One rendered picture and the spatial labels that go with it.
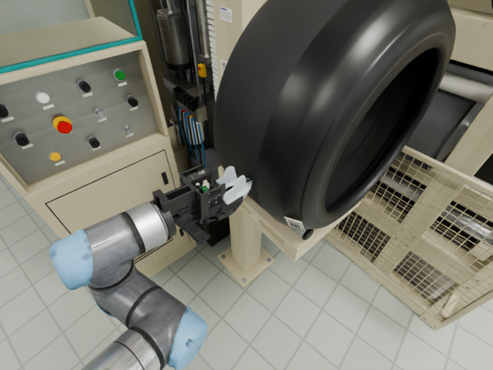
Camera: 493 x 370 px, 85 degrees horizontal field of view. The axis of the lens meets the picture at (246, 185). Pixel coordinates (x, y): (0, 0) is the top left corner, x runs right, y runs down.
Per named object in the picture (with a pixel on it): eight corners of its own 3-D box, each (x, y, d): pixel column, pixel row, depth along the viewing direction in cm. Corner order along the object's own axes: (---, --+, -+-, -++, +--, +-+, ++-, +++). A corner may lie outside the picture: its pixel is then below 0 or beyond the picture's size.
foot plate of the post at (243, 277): (216, 257, 174) (216, 255, 172) (248, 234, 186) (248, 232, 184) (243, 288, 159) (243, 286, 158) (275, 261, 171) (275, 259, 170)
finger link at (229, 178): (253, 163, 55) (216, 179, 50) (250, 184, 59) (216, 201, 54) (243, 155, 57) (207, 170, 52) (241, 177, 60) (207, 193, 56)
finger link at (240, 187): (263, 170, 53) (227, 189, 48) (260, 192, 57) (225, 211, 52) (253, 163, 55) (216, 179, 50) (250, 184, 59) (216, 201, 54)
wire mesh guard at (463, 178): (291, 206, 164) (311, 102, 114) (293, 205, 165) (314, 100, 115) (443, 327, 117) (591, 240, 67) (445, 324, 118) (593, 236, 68)
